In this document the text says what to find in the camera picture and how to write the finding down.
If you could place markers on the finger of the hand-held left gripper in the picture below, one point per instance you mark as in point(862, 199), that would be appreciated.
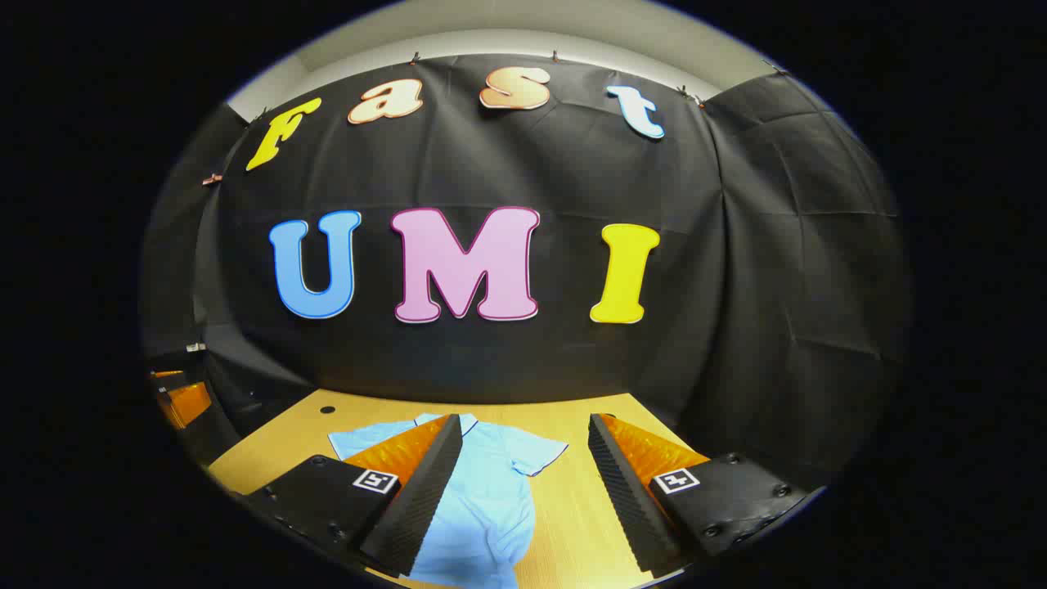
point(188, 402)
point(168, 374)

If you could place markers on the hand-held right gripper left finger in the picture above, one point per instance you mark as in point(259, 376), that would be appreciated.
point(419, 491)

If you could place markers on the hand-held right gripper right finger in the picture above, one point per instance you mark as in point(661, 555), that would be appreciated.
point(623, 491)

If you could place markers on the light blue T-shirt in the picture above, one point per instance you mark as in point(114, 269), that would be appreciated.
point(489, 499)

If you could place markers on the black backdrop cloth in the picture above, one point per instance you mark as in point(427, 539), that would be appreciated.
point(532, 172)

